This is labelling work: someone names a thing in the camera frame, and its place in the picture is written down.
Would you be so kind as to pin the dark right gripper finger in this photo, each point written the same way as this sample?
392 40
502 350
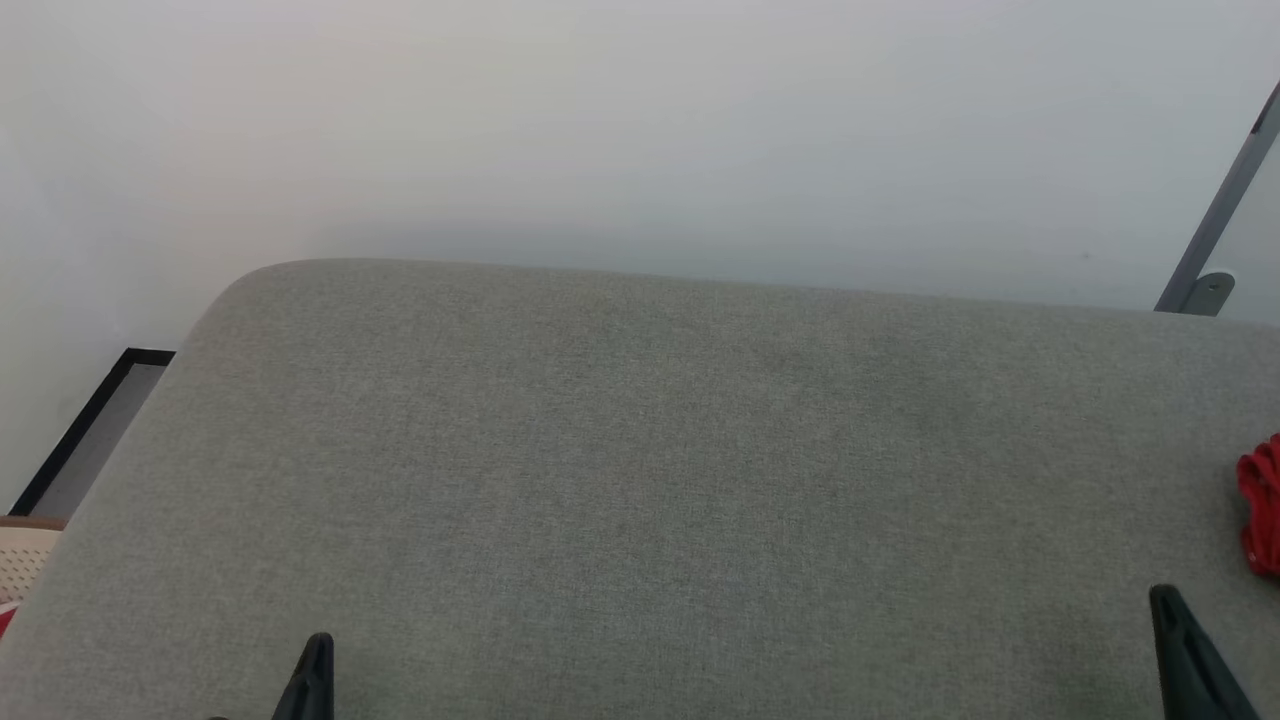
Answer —
1190 670

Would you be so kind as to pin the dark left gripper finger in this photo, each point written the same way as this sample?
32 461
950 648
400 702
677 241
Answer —
315 685

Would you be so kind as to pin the red and white basketball jersey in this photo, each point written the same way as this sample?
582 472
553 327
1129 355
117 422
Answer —
1262 510

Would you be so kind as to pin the small red item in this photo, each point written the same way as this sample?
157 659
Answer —
5 620

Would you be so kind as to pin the beige perforated laundry basket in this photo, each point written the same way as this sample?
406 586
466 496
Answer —
22 560

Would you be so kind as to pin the black framed grey panel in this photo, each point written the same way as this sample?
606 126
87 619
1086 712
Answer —
95 440

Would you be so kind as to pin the grey fabric sofa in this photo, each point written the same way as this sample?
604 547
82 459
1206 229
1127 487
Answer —
650 500

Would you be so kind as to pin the grey metal post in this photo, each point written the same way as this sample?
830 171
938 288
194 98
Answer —
1215 225

